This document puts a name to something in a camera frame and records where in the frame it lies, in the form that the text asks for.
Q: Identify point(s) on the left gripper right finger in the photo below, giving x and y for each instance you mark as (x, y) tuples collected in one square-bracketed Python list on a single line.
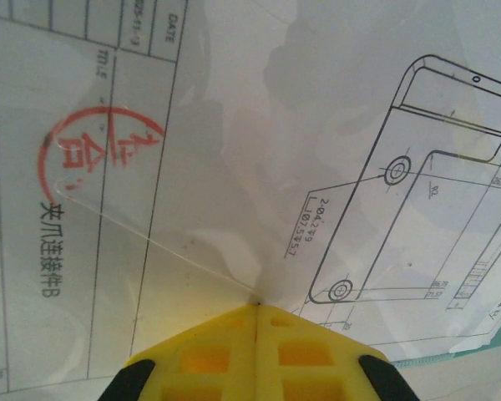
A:
[(317, 359)]

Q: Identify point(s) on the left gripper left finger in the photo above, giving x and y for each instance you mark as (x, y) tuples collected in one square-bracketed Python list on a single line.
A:
[(200, 359)]

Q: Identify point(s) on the white technical drawing sheet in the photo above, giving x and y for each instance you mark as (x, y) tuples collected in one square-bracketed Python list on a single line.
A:
[(234, 125)]

